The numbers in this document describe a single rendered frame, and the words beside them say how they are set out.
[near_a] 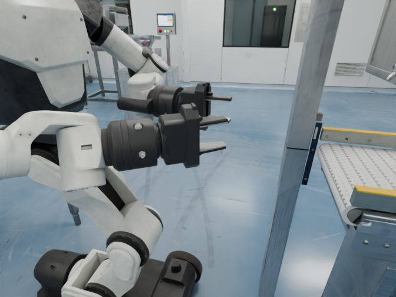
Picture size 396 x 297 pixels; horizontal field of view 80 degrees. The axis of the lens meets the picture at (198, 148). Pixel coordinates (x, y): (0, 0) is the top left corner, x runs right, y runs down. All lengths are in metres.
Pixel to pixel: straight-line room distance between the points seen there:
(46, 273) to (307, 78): 1.17
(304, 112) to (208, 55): 5.04
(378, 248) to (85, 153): 0.53
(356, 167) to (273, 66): 5.13
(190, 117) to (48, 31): 0.39
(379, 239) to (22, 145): 0.58
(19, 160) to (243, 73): 5.43
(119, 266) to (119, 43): 0.71
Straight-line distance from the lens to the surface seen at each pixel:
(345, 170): 0.60
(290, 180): 0.78
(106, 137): 0.40
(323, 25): 0.66
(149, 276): 1.28
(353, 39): 5.98
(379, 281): 0.70
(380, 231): 0.53
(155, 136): 0.40
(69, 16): 0.71
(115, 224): 0.79
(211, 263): 1.52
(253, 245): 1.64
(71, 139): 0.41
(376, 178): 0.60
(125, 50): 0.90
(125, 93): 3.18
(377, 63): 0.44
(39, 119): 0.40
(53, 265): 1.22
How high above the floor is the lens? 1.21
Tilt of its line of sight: 27 degrees down
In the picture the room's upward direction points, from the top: straight up
